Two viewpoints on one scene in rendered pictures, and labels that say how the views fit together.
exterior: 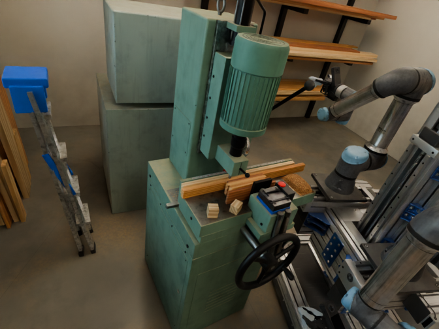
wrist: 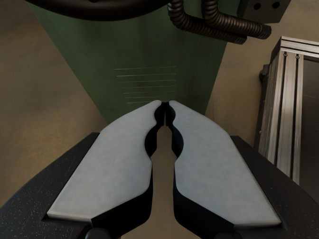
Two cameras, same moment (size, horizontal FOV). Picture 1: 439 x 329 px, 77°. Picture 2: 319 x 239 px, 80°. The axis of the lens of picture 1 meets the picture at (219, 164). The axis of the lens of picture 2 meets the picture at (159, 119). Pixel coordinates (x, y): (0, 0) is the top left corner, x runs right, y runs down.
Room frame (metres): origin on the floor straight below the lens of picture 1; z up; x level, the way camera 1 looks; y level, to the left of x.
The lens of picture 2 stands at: (0.54, -0.44, 0.81)
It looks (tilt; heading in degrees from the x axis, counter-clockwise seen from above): 62 degrees down; 42
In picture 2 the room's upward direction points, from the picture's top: 7 degrees counter-clockwise
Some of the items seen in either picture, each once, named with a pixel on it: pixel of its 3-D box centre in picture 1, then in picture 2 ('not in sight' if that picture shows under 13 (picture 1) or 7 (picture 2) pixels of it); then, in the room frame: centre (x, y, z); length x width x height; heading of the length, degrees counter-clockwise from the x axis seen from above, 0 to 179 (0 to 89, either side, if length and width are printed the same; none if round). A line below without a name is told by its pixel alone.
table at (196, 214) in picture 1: (256, 203); not in sight; (0.92, -0.19, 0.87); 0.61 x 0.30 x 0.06; 126
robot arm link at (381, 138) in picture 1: (390, 123); not in sight; (1.34, -0.78, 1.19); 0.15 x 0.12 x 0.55; 120
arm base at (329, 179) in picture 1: (342, 178); not in sight; (1.27, -0.66, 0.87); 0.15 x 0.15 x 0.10
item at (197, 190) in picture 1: (250, 178); not in sight; (1.02, -0.15, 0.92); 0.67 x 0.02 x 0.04; 126
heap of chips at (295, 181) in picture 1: (298, 181); not in sight; (1.08, -0.38, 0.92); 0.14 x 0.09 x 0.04; 36
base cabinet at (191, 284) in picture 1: (198, 247); (147, 16); (1.05, 0.02, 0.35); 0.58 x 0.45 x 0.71; 36
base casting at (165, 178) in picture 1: (209, 194); not in sight; (1.05, 0.02, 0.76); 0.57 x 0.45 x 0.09; 36
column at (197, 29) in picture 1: (205, 103); not in sight; (1.18, 0.12, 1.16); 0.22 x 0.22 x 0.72; 36
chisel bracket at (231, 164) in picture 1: (230, 160); not in sight; (0.97, -0.04, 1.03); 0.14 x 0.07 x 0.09; 36
